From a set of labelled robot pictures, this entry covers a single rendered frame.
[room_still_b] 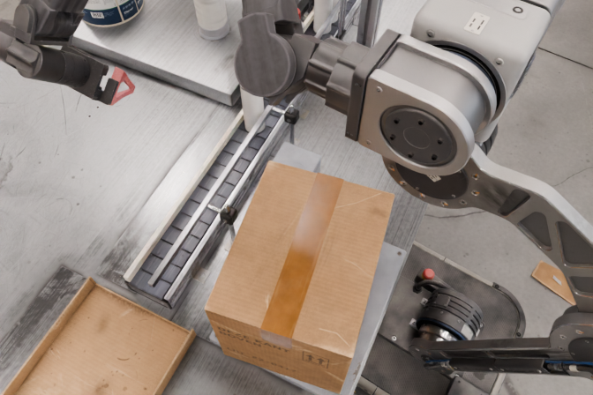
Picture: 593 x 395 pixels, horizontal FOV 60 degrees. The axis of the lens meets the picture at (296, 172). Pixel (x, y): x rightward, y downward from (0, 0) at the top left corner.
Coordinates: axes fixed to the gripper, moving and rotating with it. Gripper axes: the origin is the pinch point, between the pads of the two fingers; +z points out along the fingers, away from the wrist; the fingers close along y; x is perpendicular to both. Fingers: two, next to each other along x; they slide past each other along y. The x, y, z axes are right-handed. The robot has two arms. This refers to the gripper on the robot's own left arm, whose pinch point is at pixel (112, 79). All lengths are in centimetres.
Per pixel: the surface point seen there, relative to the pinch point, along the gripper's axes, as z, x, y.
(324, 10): 55, -35, -12
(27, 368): -5, 58, -10
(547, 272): 142, 14, -107
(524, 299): 132, 26, -103
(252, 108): 28.9, -4.0, -16.2
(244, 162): 31.2, 8.8, -18.7
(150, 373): 4, 50, -30
